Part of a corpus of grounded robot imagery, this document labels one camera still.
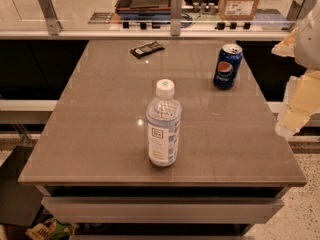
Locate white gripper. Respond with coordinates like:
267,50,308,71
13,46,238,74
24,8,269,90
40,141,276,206
271,1,320,139

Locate clear plastic water bottle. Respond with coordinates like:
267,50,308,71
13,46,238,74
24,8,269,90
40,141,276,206
146,79,182,167

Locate black rxbar chocolate bar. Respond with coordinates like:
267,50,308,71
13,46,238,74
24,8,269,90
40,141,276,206
130,41,164,59

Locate blue pepsi can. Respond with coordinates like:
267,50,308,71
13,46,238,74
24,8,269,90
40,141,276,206
213,43,243,90

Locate brown cardboard box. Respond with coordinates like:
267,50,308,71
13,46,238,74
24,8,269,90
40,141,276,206
218,0,259,20

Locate glass barrier panel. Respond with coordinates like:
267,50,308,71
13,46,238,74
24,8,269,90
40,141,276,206
0,0,320,33

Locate dark tray stack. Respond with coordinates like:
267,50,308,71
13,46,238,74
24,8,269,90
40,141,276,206
115,0,171,21

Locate white table drawer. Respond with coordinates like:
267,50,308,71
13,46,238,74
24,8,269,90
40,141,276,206
42,197,283,224

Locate green snack bag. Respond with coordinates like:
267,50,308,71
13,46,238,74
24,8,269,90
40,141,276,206
26,218,74,240

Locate right metal glass bracket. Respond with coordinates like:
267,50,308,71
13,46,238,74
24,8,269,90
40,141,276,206
286,0,318,30

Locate left metal glass bracket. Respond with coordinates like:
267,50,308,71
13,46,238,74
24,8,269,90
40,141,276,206
38,0,62,35

